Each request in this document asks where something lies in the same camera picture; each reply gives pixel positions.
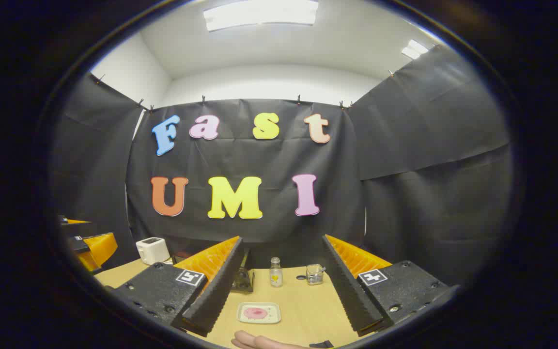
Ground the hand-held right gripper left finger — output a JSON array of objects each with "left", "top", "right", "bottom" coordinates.
[{"left": 113, "top": 236, "right": 245, "bottom": 337}]

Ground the white toaster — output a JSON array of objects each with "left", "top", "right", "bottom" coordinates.
[{"left": 136, "top": 237, "right": 170, "bottom": 265}]

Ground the clear glass bottle yellow label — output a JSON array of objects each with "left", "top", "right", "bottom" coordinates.
[{"left": 269, "top": 257, "right": 283, "bottom": 287}]

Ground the small ceiling light panel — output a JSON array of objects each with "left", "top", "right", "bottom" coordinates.
[{"left": 402, "top": 39, "right": 429, "bottom": 60}]

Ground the white rectangular plate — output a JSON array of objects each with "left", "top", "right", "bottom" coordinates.
[{"left": 237, "top": 302, "right": 282, "bottom": 324}]

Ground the glass jar with wire basket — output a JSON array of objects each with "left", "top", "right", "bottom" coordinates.
[{"left": 306, "top": 264, "right": 326, "bottom": 286}]

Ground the black backdrop cloth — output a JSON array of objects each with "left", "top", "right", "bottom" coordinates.
[{"left": 49, "top": 46, "right": 514, "bottom": 291}]

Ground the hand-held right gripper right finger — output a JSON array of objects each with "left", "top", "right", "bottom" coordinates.
[{"left": 321, "top": 235, "right": 450, "bottom": 337}]

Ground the black electric oven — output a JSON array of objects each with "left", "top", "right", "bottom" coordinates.
[{"left": 171, "top": 248, "right": 255, "bottom": 294}]

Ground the long ceiling light panel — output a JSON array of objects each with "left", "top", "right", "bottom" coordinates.
[{"left": 203, "top": 0, "right": 319, "bottom": 32}]

